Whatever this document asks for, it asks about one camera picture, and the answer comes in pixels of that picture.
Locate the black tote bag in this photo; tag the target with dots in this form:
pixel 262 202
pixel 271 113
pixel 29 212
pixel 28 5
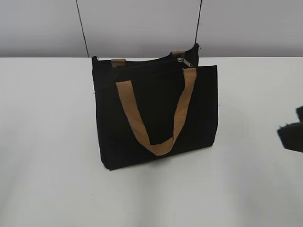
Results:
pixel 148 110

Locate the brown rear bag handle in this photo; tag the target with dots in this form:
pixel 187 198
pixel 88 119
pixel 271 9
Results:
pixel 121 62

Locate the brown front bag handle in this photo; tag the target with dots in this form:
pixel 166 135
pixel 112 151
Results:
pixel 128 101

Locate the silver zipper pull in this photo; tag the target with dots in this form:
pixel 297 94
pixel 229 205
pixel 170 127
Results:
pixel 184 61

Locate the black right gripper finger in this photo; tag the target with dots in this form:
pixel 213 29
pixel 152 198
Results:
pixel 291 135

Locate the brown bag handle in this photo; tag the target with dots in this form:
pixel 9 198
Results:
pixel 121 62
pixel 128 101

